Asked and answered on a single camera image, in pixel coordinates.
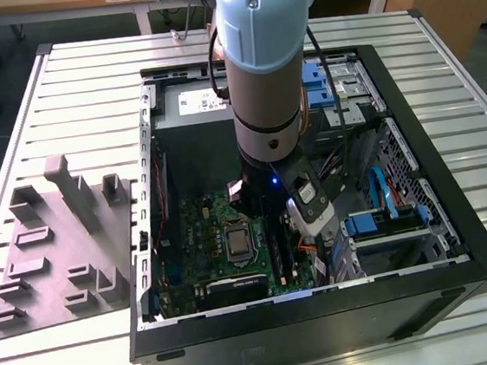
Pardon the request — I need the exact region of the black open PC case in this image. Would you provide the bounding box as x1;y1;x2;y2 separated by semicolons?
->
99;29;487;365

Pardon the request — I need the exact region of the black cable metal plug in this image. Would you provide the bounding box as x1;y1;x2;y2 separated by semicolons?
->
166;3;195;42

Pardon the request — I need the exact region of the hard disk in blue carrier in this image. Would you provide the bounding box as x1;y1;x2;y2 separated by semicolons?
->
341;204;433;239

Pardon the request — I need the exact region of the red black twisted wire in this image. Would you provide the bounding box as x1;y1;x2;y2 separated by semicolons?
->
149;151;177;249

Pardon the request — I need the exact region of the silver CPU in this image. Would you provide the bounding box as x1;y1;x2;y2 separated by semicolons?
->
224;228;252;257

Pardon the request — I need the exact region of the green Dell motherboard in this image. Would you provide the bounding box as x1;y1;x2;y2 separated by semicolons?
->
174;179;326;312

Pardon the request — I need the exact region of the silver disk bay cage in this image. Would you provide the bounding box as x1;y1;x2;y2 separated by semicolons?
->
323;201;465;283

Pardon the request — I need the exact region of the black camera cable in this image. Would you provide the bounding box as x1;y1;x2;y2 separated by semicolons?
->
305;23;354;175

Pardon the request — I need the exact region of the dark RAM stick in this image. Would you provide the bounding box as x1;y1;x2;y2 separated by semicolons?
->
275;214;301;276

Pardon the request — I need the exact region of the blue SATA cable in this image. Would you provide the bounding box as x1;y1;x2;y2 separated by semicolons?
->
366;164;401;223

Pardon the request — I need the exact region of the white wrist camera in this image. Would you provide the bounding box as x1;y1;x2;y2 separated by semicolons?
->
283;172;338;240

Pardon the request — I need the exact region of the black power cable bundle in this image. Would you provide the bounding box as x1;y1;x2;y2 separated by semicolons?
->
302;116;398;194

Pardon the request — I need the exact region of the black case latch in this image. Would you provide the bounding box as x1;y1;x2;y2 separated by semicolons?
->
136;227;153;252

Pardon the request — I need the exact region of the grey power supply box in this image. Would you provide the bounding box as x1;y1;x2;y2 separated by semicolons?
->
146;76;245;199

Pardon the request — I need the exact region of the blue plastic disk carrier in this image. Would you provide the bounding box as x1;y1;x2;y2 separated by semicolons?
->
300;60;337;111

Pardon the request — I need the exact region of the grey parts rack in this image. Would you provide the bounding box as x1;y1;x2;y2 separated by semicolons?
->
0;146;154;340

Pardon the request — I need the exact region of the blue video port connector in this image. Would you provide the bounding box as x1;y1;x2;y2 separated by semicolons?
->
147;287;166;323

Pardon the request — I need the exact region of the black Nvidia graphics card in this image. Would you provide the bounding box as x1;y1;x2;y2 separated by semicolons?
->
192;270;273;313

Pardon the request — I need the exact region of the black case fan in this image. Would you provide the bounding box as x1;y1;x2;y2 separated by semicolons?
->
145;135;180;253

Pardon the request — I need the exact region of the black CPU socket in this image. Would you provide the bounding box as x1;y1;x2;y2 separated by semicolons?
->
219;216;260;270

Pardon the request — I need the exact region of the silver metal drive cage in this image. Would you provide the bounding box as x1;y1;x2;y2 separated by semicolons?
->
291;52;393;160

